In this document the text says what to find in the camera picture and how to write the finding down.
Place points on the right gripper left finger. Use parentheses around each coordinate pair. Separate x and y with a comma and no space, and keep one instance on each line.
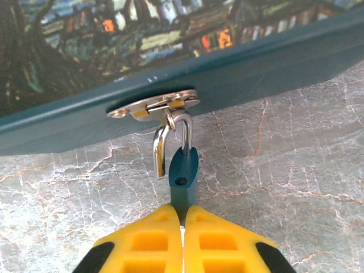
(148,241)

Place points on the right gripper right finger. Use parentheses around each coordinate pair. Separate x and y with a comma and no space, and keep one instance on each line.
(221,244)

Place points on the silver metal hasp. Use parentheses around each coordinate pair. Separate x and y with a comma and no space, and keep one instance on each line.
(153,105)

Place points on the starry night print box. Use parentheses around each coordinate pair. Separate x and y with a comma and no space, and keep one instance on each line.
(227,71)

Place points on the teal padlock with steel shackle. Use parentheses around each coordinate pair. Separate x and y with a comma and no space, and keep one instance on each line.
(182,167)

